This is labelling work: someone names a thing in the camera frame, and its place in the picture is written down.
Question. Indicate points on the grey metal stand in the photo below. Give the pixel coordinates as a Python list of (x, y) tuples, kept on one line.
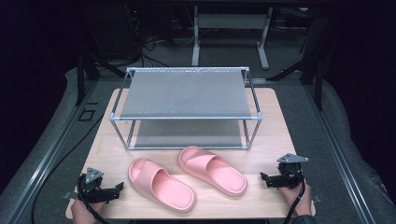
[(230, 21)]

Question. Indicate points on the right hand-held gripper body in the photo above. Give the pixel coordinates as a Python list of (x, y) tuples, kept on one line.
[(291, 177)]

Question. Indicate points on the aluminium frame rail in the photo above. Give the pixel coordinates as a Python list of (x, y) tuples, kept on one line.
[(46, 158), (339, 155)]

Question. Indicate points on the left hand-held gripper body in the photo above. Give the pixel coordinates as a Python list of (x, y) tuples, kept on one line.
[(91, 188)]

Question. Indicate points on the person's right hand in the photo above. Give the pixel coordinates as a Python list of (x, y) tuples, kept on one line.
[(303, 202)]

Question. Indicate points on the pink foam slipper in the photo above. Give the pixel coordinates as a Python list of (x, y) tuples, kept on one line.
[(214, 172), (162, 186)]

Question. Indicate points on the grey two-tier shoe rack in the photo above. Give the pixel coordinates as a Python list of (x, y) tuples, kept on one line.
[(186, 96)]

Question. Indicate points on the person's left hand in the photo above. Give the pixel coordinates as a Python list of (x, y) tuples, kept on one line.
[(82, 213)]

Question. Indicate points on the black metal stand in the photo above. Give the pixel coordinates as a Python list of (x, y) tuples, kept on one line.
[(317, 77), (81, 77)]

